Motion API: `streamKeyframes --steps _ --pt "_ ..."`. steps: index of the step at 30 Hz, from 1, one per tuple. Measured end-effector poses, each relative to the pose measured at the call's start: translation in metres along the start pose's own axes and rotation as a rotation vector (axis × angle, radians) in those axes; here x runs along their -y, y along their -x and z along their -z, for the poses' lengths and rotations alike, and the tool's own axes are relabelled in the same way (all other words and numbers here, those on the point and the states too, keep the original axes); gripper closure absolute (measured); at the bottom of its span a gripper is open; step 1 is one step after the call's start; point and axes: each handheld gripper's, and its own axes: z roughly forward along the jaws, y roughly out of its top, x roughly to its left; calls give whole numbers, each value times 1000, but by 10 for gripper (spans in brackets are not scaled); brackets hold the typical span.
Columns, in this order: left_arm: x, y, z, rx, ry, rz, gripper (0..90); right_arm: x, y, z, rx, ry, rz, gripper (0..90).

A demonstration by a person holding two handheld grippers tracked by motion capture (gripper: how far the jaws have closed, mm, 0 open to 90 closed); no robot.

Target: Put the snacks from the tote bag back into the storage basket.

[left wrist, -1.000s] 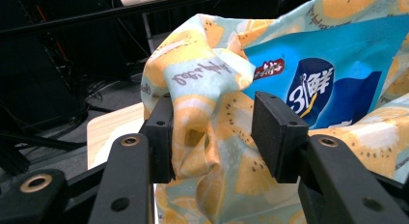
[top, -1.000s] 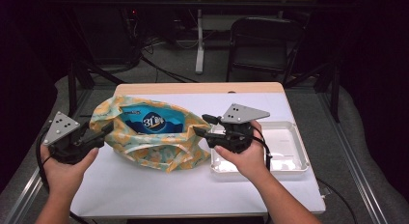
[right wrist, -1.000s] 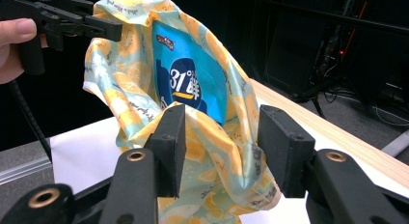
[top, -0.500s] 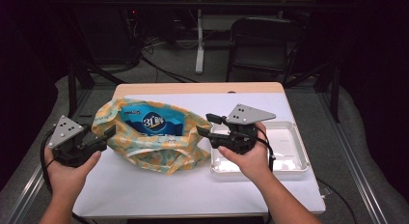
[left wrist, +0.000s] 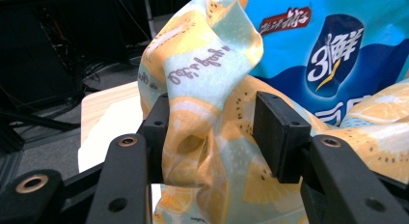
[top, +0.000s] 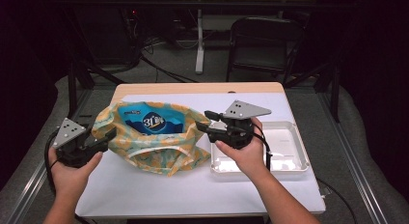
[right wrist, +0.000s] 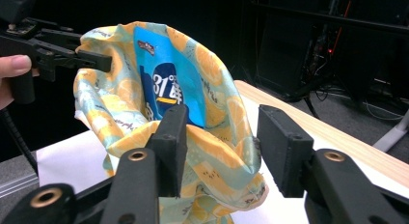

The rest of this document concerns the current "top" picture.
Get person's left hand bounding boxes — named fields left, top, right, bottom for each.
left=47, top=149, right=104, bottom=199

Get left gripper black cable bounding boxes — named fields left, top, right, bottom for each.
left=43, top=128, right=93, bottom=224

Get white table sheet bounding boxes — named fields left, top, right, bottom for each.
left=75, top=92, right=326, bottom=218

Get white plastic tray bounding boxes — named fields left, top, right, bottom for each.
left=209, top=120, right=312, bottom=175

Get thin black cable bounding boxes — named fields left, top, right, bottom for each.
left=316, top=178, right=360, bottom=224

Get blue snack packet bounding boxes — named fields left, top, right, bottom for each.
left=117, top=101, right=186, bottom=135

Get white desk leg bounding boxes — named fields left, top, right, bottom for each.
left=195, top=9, right=205, bottom=75

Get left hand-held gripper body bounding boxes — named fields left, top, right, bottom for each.
left=52, top=117, right=107, bottom=169

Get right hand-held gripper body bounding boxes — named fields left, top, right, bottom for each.
left=208, top=99, right=273, bottom=151

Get aluminium floor rail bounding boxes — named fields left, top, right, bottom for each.
left=0, top=88, right=95, bottom=224
left=316, top=92, right=392, bottom=224

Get fruit print cloth bag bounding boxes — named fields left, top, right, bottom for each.
left=91, top=100, right=212, bottom=178

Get black floor cable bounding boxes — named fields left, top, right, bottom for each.
left=139, top=54, right=199, bottom=84

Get black metal stand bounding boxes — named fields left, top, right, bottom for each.
left=66, top=61, right=126, bottom=120
left=284, top=61, right=341, bottom=124

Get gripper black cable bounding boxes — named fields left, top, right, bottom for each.
left=43, top=128, right=93, bottom=224
left=253, top=123, right=273, bottom=172

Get person's right hand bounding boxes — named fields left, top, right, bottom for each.
left=214, top=117, right=270, bottom=180

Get black folding chair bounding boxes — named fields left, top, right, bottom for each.
left=225, top=15, right=307, bottom=87

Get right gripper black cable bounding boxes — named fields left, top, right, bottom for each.
left=253, top=123, right=273, bottom=172

